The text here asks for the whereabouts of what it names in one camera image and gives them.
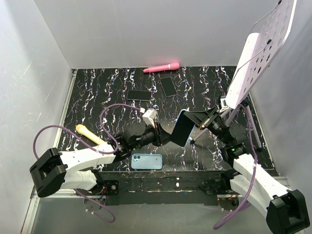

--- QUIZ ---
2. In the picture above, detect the black phone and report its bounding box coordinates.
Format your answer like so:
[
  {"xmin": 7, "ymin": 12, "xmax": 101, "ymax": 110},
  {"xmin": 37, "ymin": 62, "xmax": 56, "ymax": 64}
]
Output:
[{"xmin": 160, "ymin": 77, "xmax": 177, "ymax": 97}]

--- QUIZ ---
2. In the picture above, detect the beige wooden toy piece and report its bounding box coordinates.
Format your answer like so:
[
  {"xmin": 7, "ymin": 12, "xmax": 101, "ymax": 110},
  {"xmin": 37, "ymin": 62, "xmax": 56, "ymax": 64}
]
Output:
[{"xmin": 76, "ymin": 124, "xmax": 106, "ymax": 145}]

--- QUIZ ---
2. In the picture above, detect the pink microphone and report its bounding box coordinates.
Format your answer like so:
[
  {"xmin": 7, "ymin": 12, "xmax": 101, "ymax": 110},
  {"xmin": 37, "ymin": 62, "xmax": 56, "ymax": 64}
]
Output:
[{"xmin": 143, "ymin": 62, "xmax": 180, "ymax": 73}]

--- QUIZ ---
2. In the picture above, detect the light blue phone case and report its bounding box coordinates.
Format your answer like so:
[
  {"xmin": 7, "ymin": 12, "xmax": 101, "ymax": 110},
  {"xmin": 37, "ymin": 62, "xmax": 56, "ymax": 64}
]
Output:
[{"xmin": 131, "ymin": 154, "xmax": 163, "ymax": 170}]

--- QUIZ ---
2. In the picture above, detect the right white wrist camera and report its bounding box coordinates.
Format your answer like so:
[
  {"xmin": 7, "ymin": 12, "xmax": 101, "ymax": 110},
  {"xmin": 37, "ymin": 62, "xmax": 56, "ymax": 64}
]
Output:
[{"xmin": 218, "ymin": 97, "xmax": 229, "ymax": 113}]

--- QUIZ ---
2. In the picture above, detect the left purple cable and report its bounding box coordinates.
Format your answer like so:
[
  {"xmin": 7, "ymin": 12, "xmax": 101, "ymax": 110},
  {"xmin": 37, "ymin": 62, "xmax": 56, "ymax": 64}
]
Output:
[{"xmin": 33, "ymin": 103, "xmax": 144, "ymax": 223}]

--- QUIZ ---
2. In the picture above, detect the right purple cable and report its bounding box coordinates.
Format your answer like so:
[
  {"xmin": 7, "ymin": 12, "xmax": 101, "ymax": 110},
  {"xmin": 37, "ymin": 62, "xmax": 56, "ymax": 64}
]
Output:
[{"xmin": 213, "ymin": 104, "xmax": 258, "ymax": 230}]

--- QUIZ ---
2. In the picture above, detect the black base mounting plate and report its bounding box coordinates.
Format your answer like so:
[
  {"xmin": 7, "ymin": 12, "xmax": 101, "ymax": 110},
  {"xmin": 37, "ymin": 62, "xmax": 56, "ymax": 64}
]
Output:
[{"xmin": 75, "ymin": 170, "xmax": 241, "ymax": 213}]

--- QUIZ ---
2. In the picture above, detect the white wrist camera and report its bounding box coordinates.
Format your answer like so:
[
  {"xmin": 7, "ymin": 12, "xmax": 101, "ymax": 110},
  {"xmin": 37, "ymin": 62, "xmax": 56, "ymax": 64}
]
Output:
[
  {"xmin": 140, "ymin": 108, "xmax": 157, "ymax": 127},
  {"xmin": 218, "ymin": 97, "xmax": 229, "ymax": 113}
]

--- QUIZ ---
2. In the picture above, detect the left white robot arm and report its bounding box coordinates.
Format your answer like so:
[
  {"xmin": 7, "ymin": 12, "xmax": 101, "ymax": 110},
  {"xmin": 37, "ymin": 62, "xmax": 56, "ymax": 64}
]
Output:
[{"xmin": 30, "ymin": 122, "xmax": 171, "ymax": 198}]

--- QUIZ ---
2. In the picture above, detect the aluminium frame rail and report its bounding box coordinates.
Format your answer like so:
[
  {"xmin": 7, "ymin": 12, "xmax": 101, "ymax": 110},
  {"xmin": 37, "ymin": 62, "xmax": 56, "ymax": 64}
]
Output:
[{"xmin": 20, "ymin": 69, "xmax": 98, "ymax": 234}]

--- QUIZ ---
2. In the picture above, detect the purple cable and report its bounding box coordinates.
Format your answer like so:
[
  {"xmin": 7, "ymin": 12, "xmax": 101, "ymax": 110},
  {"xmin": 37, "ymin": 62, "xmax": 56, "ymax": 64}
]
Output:
[
  {"xmin": 213, "ymin": 104, "xmax": 258, "ymax": 230},
  {"xmin": 33, "ymin": 103, "xmax": 144, "ymax": 223}
]

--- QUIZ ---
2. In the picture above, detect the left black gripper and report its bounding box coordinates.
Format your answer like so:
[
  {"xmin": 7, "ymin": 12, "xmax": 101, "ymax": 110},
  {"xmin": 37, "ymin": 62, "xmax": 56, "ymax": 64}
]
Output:
[{"xmin": 130, "ymin": 120, "xmax": 174, "ymax": 151}]

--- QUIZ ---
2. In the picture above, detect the blue cased phone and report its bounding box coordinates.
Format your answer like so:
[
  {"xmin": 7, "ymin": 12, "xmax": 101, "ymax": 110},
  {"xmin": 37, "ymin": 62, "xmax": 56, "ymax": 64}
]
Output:
[{"xmin": 170, "ymin": 109, "xmax": 195, "ymax": 147}]

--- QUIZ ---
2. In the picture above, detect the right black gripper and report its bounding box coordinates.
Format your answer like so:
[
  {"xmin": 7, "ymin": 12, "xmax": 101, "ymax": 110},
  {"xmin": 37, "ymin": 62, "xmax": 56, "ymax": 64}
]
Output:
[{"xmin": 183, "ymin": 106, "xmax": 230, "ymax": 146}]

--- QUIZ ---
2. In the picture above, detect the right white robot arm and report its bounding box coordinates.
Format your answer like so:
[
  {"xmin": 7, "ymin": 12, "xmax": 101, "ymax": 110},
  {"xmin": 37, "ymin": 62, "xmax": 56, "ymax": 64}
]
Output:
[{"xmin": 182, "ymin": 108, "xmax": 310, "ymax": 234}]

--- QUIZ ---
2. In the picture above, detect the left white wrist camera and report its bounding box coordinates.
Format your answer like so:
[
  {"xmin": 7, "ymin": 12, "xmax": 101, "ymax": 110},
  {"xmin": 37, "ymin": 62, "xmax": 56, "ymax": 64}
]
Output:
[{"xmin": 140, "ymin": 108, "xmax": 157, "ymax": 127}]

